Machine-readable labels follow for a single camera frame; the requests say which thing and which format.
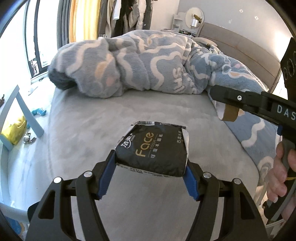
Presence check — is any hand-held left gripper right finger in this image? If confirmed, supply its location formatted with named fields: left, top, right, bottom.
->
left=182, top=161, right=273, bottom=241

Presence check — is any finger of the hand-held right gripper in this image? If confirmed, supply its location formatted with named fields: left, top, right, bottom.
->
left=209, top=85, right=264, bottom=114

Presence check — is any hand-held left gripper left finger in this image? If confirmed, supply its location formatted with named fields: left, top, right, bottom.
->
left=25, top=149, right=116, bottom=241

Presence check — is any brown cardboard tape roll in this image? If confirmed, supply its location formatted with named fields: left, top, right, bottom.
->
left=221, top=104, right=240, bottom=122

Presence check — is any black tissue pack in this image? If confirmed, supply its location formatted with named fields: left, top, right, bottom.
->
left=115, top=120, right=190, bottom=178

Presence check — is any person's right hand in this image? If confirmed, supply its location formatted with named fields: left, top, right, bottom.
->
left=267, top=141, right=290, bottom=202

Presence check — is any beige headboard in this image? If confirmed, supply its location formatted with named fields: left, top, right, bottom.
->
left=198, top=22, right=281, bottom=91

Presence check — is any grey bed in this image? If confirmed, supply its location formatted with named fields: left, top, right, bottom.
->
left=46, top=88, right=262, bottom=241

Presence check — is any beige pillow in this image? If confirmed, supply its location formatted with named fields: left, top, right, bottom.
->
left=194, top=37, right=219, bottom=48

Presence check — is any small grey toy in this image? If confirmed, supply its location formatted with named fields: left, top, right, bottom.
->
left=23, top=133, right=37, bottom=144

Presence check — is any white vanity table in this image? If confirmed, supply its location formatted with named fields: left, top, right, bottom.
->
left=171, top=13, right=197, bottom=37

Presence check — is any round mirror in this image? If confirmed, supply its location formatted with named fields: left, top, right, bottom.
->
left=185, top=7, right=204, bottom=34

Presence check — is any blue patterned fleece blanket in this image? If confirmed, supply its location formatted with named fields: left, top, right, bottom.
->
left=47, top=30, right=282, bottom=195

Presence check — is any blue printed packet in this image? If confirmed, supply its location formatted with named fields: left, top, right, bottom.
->
left=0, top=220, right=26, bottom=241

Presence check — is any yellow plastic bag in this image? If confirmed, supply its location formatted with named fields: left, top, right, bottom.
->
left=1, top=115, right=28, bottom=145

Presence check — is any light blue low table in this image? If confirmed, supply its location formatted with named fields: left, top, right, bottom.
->
left=0, top=85, right=44, bottom=151

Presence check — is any grey garment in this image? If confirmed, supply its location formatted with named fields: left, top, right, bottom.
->
left=143, top=0, right=154, bottom=30

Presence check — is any white jacket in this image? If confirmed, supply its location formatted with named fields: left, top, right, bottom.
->
left=133, top=0, right=147, bottom=28

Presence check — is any black coat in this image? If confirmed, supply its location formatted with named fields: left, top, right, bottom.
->
left=114, top=0, right=134, bottom=36

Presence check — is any white shirt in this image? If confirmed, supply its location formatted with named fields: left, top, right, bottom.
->
left=112, top=0, right=121, bottom=20

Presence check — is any beige coat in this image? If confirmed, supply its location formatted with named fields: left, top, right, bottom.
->
left=98, top=0, right=115, bottom=37

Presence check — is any glass balcony door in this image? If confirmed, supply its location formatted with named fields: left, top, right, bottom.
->
left=24, top=0, right=60, bottom=81

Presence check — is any yellow curtain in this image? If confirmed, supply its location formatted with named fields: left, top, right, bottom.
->
left=69, top=0, right=102, bottom=43

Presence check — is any grey curtain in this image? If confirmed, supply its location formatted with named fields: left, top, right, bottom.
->
left=57, top=0, right=72, bottom=47

